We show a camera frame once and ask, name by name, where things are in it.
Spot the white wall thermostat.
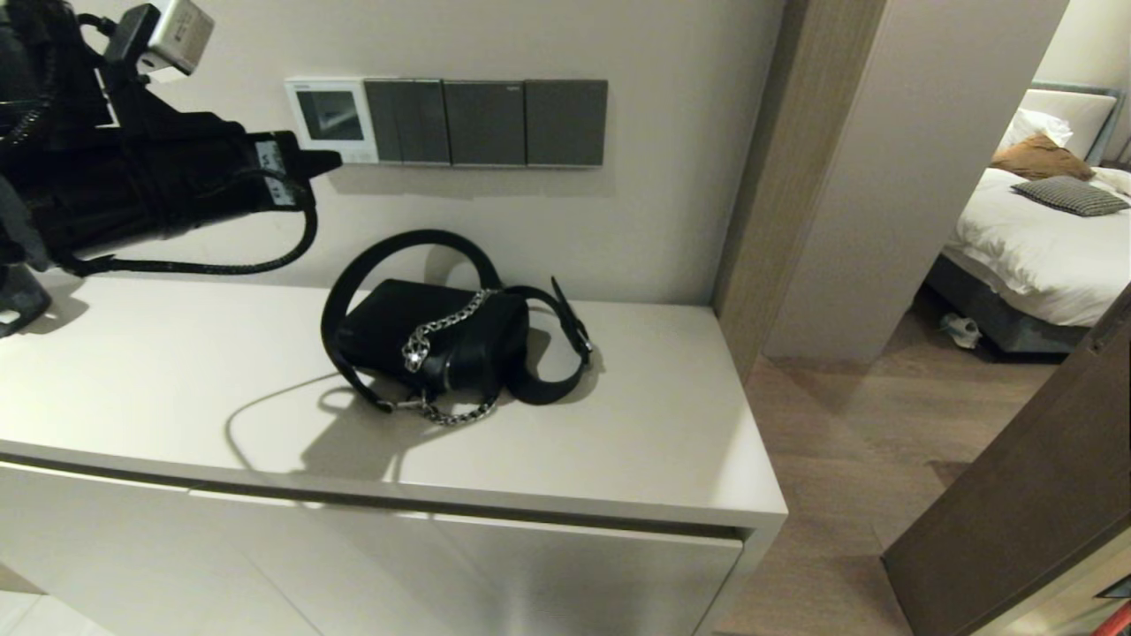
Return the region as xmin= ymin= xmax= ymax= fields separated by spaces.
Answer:
xmin=285 ymin=77 xmax=381 ymax=165

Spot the black round mesh object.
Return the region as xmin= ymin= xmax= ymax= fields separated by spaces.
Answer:
xmin=0 ymin=263 xmax=52 ymax=338

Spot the white sideboard cabinet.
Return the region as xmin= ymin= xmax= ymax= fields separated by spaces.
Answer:
xmin=0 ymin=276 xmax=789 ymax=636

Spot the white cabinet door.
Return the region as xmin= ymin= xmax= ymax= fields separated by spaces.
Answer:
xmin=190 ymin=488 xmax=745 ymax=636
xmin=0 ymin=459 xmax=323 ymax=636

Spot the white sneaker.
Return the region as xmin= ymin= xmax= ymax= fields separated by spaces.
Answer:
xmin=939 ymin=314 xmax=982 ymax=351

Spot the small crumpled white pillow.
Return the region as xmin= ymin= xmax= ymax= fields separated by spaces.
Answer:
xmin=998 ymin=110 xmax=1073 ymax=153

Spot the brown cushion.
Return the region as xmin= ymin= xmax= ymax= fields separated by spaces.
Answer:
xmin=990 ymin=132 xmax=1095 ymax=183

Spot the bed with white duvet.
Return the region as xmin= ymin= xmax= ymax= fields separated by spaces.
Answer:
xmin=923 ymin=166 xmax=1131 ymax=356

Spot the houndstooth pattern cushion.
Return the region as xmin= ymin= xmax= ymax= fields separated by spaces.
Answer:
xmin=1010 ymin=177 xmax=1130 ymax=218

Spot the large white pillow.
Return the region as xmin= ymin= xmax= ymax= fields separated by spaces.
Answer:
xmin=1021 ymin=90 xmax=1116 ymax=162

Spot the dark brown wooden door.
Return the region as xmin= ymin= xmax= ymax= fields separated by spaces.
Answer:
xmin=882 ymin=283 xmax=1131 ymax=636

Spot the grey bed headboard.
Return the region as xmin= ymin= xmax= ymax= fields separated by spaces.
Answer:
xmin=1029 ymin=82 xmax=1127 ymax=169

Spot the dark grey switch panel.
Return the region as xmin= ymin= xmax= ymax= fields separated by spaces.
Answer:
xmin=364 ymin=79 xmax=452 ymax=166

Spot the black braided cable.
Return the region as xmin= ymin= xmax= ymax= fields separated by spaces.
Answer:
xmin=53 ymin=172 xmax=319 ymax=276

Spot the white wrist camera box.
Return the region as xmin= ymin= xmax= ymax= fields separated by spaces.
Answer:
xmin=106 ymin=0 xmax=216 ymax=85

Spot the dark grey square panel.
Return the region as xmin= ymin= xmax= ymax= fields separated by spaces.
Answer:
xmin=443 ymin=79 xmax=528 ymax=168
xmin=525 ymin=79 xmax=609 ymax=169

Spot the black handbag with silver chain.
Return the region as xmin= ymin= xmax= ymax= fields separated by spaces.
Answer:
xmin=320 ymin=230 xmax=595 ymax=427

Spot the wooden door frame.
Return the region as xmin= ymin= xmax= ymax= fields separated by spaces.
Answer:
xmin=711 ymin=0 xmax=884 ymax=381

